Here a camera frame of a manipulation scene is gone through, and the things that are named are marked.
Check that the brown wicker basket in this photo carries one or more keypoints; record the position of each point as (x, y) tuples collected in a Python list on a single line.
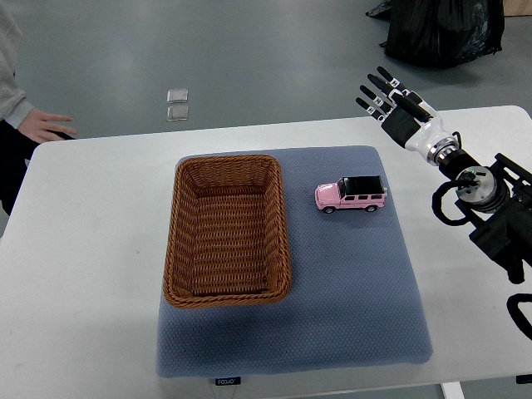
[(228, 237)]

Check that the black robot finger bottom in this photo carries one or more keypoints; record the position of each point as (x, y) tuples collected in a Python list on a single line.
[(373, 111)]

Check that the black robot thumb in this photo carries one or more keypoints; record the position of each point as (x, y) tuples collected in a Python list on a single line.
[(409, 106)]

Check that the black robot finger second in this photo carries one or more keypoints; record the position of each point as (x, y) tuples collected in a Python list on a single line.
[(382, 86)]

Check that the upper floor socket plate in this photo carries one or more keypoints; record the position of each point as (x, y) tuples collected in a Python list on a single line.
[(177, 96)]

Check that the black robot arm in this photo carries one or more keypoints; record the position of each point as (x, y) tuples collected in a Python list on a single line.
[(495, 199)]

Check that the blue-grey textured mat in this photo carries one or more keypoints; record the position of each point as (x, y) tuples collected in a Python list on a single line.
[(354, 300)]

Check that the pink toy car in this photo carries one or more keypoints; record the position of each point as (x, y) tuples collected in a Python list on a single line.
[(366, 193)]

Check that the black robot finger third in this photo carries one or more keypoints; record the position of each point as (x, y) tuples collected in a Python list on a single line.
[(375, 100)]

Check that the person's bare hand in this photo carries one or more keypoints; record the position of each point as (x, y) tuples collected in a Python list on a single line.
[(42, 127)]

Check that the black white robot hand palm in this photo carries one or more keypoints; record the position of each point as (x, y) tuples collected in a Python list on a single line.
[(412, 134)]

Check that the black robot finger top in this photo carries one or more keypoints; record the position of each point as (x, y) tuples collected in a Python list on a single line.
[(392, 81)]

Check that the black plastic bag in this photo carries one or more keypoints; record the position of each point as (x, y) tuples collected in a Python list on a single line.
[(441, 34)]

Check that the lower floor socket plate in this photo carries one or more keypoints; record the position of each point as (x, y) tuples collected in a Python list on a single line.
[(177, 113)]

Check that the floor socket plate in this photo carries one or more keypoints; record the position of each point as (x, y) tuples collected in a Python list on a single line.
[(177, 113), (177, 96)]

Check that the grey sleeved forearm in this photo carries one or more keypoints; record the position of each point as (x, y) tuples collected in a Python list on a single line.
[(14, 104)]

